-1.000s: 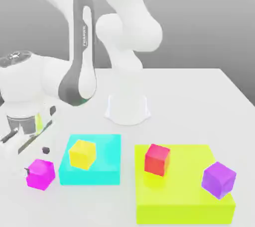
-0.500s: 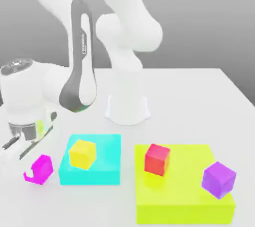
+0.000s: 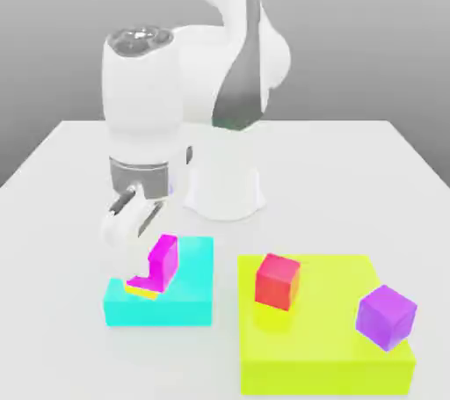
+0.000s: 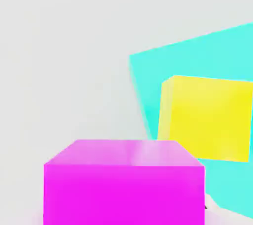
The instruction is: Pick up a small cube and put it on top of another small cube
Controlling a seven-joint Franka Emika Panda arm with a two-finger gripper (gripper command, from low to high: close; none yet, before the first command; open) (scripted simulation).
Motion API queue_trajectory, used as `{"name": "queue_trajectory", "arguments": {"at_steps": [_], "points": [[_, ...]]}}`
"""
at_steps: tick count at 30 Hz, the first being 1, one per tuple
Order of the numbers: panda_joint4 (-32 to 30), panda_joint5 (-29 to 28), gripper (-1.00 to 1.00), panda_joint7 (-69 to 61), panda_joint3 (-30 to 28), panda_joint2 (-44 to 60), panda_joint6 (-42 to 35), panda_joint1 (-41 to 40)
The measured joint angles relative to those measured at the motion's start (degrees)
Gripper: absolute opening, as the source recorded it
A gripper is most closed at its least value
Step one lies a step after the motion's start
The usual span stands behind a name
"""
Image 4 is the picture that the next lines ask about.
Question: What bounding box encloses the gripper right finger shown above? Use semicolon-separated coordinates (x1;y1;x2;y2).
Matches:
204;193;236;225

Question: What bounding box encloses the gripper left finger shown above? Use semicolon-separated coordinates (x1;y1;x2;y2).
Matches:
18;202;44;225

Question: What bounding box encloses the small magenta cube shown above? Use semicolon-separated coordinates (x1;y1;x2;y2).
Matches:
43;139;206;225

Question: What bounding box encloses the small yellow cube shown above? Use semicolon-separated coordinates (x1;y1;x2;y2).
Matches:
157;74;253;163

